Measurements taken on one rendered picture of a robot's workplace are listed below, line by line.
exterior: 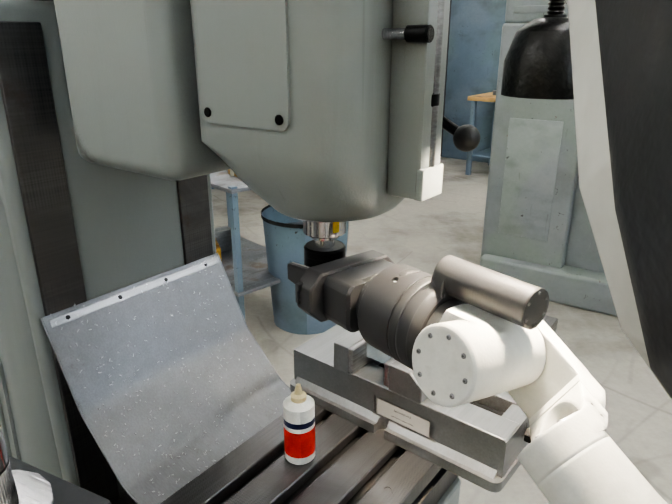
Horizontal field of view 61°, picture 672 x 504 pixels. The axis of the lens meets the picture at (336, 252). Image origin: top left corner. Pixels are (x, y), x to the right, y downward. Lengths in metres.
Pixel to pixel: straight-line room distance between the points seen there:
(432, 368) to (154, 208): 0.59
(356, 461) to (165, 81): 0.51
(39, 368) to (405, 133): 0.63
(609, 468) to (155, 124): 0.49
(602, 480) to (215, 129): 0.44
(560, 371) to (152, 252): 0.65
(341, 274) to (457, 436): 0.29
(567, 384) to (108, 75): 0.53
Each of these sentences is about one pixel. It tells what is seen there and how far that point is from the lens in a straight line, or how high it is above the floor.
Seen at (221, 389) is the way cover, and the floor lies 0.95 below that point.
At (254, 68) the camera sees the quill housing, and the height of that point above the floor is 1.46.
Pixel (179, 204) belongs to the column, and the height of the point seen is 1.23.
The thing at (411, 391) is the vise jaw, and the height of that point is 1.05.
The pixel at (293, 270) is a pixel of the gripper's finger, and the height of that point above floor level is 1.24.
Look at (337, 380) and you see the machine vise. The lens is 0.86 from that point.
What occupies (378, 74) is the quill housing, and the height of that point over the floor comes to 1.45.
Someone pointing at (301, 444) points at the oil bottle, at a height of 1.00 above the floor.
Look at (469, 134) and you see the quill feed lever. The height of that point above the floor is 1.38.
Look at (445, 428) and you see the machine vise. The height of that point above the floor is 1.01.
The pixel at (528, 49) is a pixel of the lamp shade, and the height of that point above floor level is 1.47.
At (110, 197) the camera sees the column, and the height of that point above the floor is 1.27.
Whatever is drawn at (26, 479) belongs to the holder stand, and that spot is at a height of 1.17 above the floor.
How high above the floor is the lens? 1.48
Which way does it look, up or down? 20 degrees down
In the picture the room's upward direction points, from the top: straight up
